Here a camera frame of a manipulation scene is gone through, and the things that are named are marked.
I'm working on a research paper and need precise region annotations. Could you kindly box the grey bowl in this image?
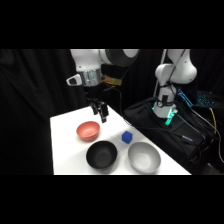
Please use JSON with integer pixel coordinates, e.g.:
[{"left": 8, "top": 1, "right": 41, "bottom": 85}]
[{"left": 127, "top": 141, "right": 162, "bottom": 175}]

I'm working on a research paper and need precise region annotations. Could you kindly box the black bowl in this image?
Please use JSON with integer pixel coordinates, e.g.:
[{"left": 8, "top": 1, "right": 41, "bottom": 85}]
[{"left": 85, "top": 140, "right": 119, "bottom": 172}]

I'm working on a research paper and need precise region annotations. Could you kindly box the yellow cable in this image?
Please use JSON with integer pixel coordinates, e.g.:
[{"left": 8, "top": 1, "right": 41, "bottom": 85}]
[{"left": 208, "top": 106, "right": 220, "bottom": 148}]

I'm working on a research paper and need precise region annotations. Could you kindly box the green base light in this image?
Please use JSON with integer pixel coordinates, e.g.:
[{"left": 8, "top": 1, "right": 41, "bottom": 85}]
[{"left": 165, "top": 108, "right": 177, "bottom": 127}]

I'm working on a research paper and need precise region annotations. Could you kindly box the black curtain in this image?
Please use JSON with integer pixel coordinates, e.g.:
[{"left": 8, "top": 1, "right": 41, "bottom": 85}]
[{"left": 0, "top": 49, "right": 224, "bottom": 176}]

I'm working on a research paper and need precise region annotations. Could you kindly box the blue cube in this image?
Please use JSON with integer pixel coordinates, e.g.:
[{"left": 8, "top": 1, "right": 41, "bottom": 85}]
[{"left": 121, "top": 130, "right": 135, "bottom": 145}]

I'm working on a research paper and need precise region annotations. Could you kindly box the brown circuit board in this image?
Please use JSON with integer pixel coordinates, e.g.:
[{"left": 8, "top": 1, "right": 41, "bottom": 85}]
[{"left": 101, "top": 75, "right": 123, "bottom": 92}]

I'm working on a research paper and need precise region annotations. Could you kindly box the electronics box with blue lights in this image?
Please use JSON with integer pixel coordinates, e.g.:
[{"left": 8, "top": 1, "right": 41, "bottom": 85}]
[{"left": 196, "top": 90, "right": 224, "bottom": 109}]

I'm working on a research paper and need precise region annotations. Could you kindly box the pink bowl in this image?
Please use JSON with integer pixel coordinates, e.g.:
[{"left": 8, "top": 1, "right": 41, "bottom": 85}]
[{"left": 75, "top": 120, "right": 102, "bottom": 143}]

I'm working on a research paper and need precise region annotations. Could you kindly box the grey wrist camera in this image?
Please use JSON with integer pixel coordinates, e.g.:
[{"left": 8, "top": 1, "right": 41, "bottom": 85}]
[{"left": 65, "top": 73, "right": 83, "bottom": 87}]

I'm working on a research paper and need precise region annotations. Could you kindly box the black robot stand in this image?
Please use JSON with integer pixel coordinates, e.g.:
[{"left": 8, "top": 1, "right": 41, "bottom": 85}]
[{"left": 123, "top": 97, "right": 210, "bottom": 165}]

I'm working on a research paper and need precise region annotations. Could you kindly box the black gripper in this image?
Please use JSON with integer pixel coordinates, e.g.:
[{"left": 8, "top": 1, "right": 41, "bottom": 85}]
[{"left": 82, "top": 83, "right": 110, "bottom": 124}]

